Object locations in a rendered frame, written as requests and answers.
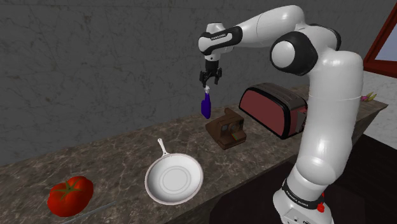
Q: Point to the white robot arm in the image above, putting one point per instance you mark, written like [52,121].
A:
[332,124]

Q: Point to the dark robot stand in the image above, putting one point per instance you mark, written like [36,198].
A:
[248,201]

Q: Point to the red tomato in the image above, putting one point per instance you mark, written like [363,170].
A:
[70,197]

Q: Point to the blue bottle with white cap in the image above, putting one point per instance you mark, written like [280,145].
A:
[206,107]

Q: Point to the pink and yellow small object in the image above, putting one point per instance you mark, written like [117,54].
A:
[368,97]

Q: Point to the red framed window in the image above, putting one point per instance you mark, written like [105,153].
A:
[384,46]

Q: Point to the red and black toaster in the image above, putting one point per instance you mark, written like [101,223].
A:
[266,108]

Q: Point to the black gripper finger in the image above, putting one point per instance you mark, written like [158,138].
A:
[218,75]
[203,78]

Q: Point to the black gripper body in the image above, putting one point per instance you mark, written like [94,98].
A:
[211,66]

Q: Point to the white frying pan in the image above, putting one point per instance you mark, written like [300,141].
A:
[173,180]

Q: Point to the brown instant camera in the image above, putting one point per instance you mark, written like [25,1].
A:
[228,130]

